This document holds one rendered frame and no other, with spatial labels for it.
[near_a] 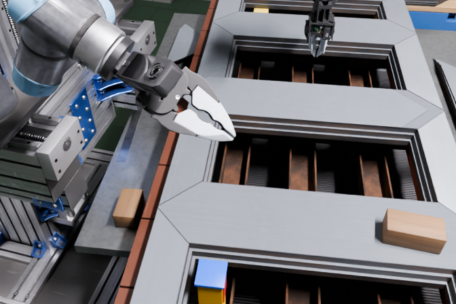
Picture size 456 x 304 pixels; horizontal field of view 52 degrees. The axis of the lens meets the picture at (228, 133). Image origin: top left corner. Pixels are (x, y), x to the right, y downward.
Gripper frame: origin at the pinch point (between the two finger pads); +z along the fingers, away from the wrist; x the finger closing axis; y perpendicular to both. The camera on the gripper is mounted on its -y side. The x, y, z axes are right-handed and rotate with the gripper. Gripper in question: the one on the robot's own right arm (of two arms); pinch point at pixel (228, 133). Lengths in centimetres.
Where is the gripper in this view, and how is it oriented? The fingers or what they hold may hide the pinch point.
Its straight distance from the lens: 68.7
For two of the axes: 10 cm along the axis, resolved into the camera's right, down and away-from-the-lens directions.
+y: -2.0, 0.4, 9.8
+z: 8.1, 5.6, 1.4
